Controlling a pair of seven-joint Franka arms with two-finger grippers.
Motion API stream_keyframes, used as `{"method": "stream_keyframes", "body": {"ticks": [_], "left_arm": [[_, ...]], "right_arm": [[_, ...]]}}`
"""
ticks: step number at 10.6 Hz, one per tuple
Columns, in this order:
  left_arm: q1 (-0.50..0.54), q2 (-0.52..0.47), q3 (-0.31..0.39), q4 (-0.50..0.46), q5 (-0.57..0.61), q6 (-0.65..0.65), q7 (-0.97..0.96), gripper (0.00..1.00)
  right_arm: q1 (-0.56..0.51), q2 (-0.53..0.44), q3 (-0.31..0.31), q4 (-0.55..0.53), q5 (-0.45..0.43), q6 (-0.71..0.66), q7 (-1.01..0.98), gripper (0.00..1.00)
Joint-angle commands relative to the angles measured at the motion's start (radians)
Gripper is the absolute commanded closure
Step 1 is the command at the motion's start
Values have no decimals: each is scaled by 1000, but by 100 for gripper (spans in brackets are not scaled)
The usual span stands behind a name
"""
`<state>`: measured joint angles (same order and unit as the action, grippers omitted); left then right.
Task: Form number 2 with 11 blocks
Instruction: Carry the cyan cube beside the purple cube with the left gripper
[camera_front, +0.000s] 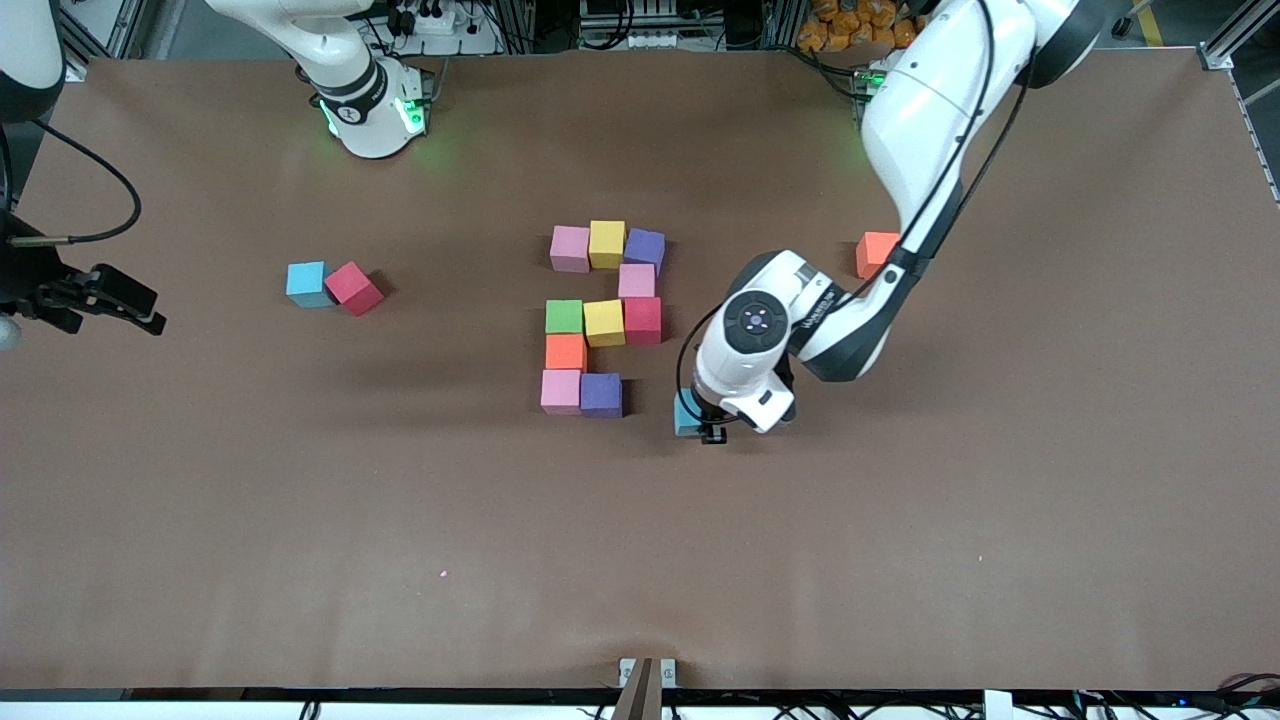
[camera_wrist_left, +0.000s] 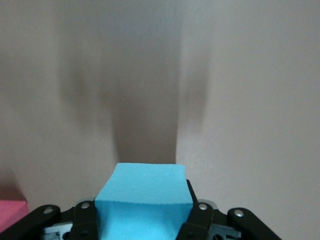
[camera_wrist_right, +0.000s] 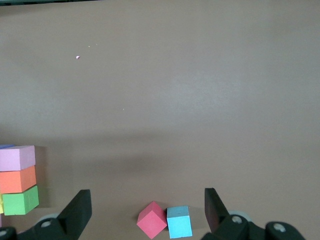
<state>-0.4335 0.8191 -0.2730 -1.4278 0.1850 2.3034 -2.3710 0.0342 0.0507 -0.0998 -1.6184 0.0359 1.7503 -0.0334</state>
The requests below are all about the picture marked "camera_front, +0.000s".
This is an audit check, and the purple foam cube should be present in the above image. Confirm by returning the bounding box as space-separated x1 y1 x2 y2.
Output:
580 373 623 419
624 228 667 279

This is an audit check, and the red foam cube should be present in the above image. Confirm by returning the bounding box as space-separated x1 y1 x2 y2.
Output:
623 297 663 345
324 260 385 318

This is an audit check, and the yellow foam cube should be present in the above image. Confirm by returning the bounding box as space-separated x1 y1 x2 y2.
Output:
584 299 627 348
588 220 627 270

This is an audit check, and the bag of orange fruit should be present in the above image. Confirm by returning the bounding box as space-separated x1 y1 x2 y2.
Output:
797 0 921 53

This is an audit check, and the silver equipment rack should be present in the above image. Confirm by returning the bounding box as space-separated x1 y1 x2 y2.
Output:
578 0 701 51

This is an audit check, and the white power strip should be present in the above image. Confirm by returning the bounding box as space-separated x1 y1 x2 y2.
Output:
385 0 471 36

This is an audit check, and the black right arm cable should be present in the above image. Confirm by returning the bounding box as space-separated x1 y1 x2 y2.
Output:
5 120 142 247

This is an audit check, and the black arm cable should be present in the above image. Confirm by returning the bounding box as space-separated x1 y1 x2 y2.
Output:
5 120 142 247
676 0 1036 426

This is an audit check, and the aluminium frame profile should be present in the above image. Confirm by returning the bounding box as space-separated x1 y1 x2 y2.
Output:
1198 0 1280 73
58 0 151 83

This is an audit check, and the metal table edge bracket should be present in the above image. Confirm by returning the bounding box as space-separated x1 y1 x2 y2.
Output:
618 657 678 720

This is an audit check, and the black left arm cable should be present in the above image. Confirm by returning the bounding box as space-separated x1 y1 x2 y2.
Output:
676 0 1036 426

